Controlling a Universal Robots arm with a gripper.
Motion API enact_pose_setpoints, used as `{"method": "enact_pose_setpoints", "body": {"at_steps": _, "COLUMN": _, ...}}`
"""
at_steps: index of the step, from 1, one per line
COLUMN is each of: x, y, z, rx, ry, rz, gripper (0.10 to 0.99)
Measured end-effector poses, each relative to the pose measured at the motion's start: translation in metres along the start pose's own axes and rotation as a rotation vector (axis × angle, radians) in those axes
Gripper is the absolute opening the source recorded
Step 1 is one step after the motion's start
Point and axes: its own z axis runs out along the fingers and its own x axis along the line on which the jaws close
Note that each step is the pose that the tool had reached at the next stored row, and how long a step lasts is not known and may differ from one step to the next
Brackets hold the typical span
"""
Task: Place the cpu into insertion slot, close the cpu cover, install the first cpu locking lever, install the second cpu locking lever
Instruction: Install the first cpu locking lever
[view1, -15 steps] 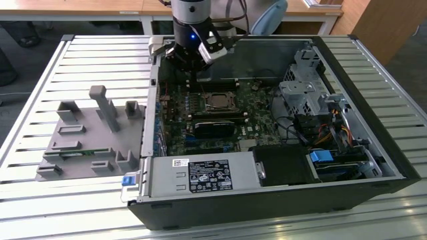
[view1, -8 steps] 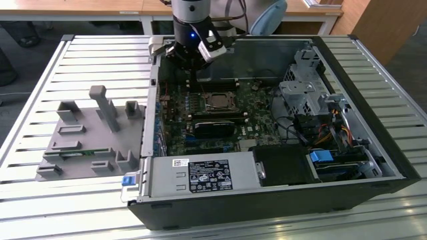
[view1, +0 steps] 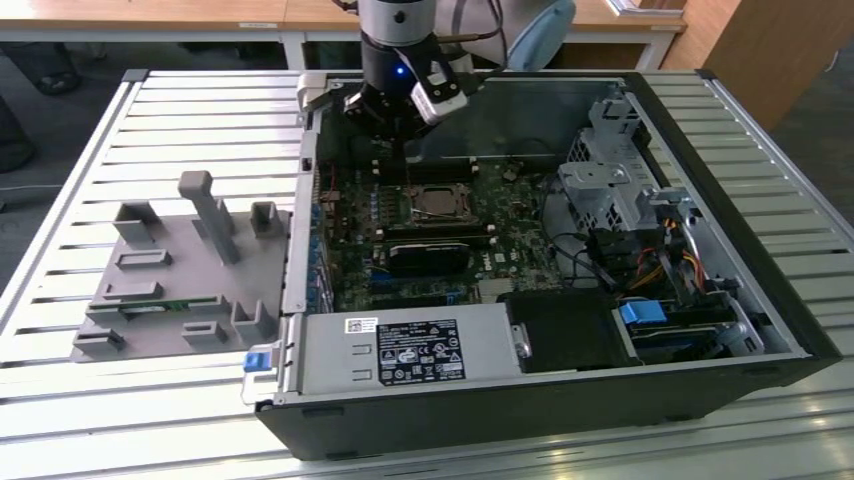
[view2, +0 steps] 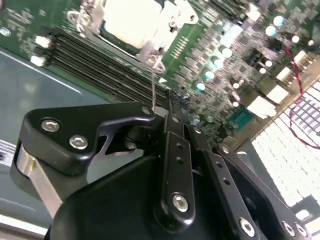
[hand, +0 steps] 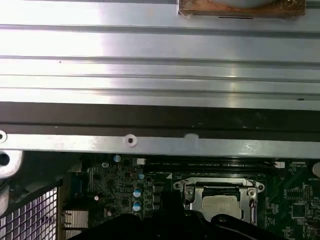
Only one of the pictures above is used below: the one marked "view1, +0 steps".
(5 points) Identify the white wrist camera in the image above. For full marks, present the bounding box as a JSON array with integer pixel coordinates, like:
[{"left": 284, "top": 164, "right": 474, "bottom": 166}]
[{"left": 407, "top": 62, "right": 470, "bottom": 126}]

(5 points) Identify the black plastic shroud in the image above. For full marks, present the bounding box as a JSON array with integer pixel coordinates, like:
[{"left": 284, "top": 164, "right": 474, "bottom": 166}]
[{"left": 504, "top": 292, "right": 632, "bottom": 374}]

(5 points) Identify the grey parts rack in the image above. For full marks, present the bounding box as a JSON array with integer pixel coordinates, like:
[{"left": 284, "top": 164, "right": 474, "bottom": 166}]
[{"left": 69, "top": 170, "right": 295, "bottom": 364}]

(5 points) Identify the wooden desk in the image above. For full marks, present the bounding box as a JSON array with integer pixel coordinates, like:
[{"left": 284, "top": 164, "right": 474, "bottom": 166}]
[{"left": 0, "top": 0, "right": 689, "bottom": 71}]

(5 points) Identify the stack of papers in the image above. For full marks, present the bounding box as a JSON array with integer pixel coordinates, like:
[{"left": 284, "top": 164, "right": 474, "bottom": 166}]
[{"left": 603, "top": 0, "right": 689, "bottom": 19}]

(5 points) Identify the CPU socket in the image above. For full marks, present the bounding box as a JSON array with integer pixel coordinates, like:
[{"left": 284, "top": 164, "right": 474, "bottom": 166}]
[{"left": 398, "top": 182, "right": 476, "bottom": 225}]

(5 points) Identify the silver topped CPU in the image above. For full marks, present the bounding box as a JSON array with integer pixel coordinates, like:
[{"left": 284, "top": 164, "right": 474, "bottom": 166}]
[{"left": 416, "top": 188, "right": 463, "bottom": 214}]

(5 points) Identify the green RAM stick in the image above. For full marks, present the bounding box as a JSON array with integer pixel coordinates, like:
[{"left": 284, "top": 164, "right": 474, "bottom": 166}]
[{"left": 89, "top": 297, "right": 223, "bottom": 313}]

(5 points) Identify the grey power supply unit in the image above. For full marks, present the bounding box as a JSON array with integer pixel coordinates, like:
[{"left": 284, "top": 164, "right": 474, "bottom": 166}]
[{"left": 292, "top": 305, "right": 523, "bottom": 394}]

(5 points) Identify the blue disk carrier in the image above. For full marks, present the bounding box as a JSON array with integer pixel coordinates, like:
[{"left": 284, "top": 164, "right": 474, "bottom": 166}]
[{"left": 618, "top": 298, "right": 667, "bottom": 327}]

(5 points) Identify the yellow red wire bundle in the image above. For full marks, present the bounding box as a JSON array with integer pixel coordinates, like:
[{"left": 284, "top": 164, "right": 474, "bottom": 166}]
[{"left": 630, "top": 247, "right": 707, "bottom": 291}]

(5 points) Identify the silver chipset heatsink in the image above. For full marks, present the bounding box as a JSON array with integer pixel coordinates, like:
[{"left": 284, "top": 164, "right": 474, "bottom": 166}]
[{"left": 478, "top": 278, "right": 516, "bottom": 303}]

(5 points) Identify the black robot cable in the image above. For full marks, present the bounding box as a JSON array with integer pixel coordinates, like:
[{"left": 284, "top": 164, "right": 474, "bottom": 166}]
[{"left": 459, "top": 0, "right": 510, "bottom": 69}]

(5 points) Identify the metal socket cover frame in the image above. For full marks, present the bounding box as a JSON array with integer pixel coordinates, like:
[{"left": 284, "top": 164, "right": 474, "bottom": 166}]
[{"left": 403, "top": 182, "right": 472, "bottom": 224}]

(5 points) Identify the wooden cabinet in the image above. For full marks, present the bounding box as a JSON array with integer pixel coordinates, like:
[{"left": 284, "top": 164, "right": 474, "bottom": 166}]
[{"left": 659, "top": 0, "right": 854, "bottom": 132}]

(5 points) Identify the black open PC case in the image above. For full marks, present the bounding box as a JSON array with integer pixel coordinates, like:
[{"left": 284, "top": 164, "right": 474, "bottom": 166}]
[{"left": 255, "top": 69, "right": 843, "bottom": 462}]

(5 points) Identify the silver metal drive cage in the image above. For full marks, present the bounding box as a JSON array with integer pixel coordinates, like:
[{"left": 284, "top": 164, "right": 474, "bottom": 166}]
[{"left": 556, "top": 97, "right": 669, "bottom": 234}]

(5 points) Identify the green motherboard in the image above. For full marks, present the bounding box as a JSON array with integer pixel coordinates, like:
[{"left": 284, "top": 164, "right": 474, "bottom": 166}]
[{"left": 312, "top": 154, "right": 568, "bottom": 314}]

